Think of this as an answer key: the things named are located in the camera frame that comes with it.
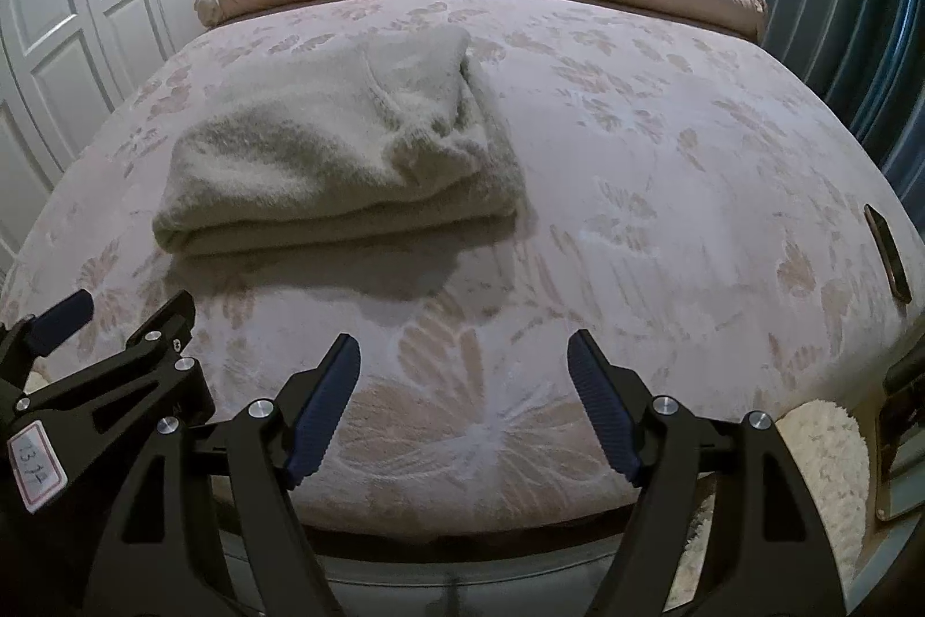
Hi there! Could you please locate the dark furniture piece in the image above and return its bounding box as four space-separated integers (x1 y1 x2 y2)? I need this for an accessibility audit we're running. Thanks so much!
876 353 925 520

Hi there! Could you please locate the white panelled wardrobe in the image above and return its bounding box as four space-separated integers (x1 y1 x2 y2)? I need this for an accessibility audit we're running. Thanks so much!
0 0 243 278

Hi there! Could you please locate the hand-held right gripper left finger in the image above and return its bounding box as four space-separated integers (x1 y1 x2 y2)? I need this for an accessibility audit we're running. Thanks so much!
83 334 362 617

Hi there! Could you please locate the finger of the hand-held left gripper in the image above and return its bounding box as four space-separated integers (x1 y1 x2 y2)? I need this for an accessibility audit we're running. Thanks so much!
18 290 216 437
0 290 95 390

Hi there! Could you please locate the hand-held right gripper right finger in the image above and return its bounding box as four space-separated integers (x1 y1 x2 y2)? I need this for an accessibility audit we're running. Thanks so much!
565 329 846 617

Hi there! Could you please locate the dark smartphone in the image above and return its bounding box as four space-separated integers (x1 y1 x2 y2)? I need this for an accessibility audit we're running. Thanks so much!
863 204 913 304

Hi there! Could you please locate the cream knitted sweater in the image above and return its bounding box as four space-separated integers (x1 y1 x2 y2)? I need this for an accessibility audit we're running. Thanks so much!
151 24 527 260

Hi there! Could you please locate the white fluffy rug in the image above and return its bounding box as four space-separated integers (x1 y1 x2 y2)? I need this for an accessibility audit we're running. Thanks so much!
679 398 872 617

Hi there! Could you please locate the pink floral blanket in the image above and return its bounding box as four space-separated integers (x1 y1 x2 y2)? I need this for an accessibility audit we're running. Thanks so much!
0 0 915 535

